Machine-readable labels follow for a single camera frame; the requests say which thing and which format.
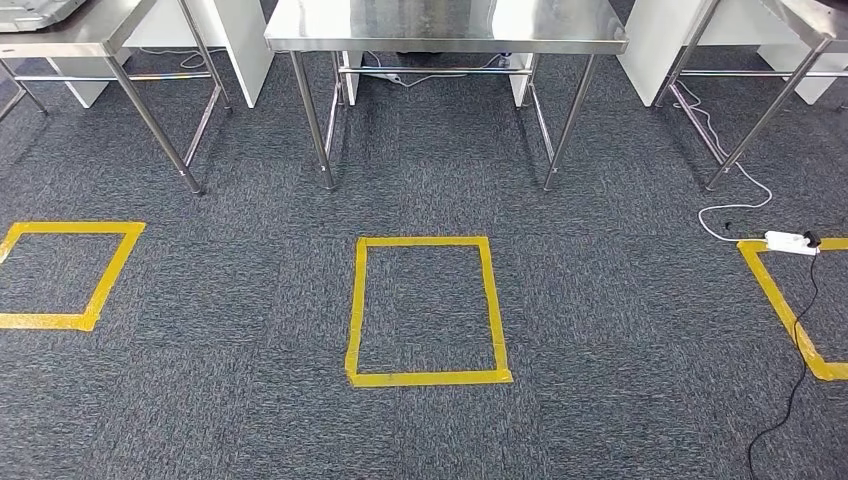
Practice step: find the stainless steel table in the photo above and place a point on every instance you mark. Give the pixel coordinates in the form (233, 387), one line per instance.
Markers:
(60, 40)
(811, 20)
(430, 26)

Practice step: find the yellow floor tape square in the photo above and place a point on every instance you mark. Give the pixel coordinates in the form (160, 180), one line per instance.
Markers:
(775, 298)
(424, 379)
(60, 228)

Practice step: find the white partition panel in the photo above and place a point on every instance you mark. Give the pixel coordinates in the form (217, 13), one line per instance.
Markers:
(649, 40)
(245, 53)
(821, 87)

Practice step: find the white desk side panel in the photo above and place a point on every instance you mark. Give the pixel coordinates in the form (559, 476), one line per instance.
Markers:
(520, 86)
(351, 83)

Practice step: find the white power strip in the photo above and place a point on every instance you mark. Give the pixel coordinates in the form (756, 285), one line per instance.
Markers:
(383, 77)
(788, 243)

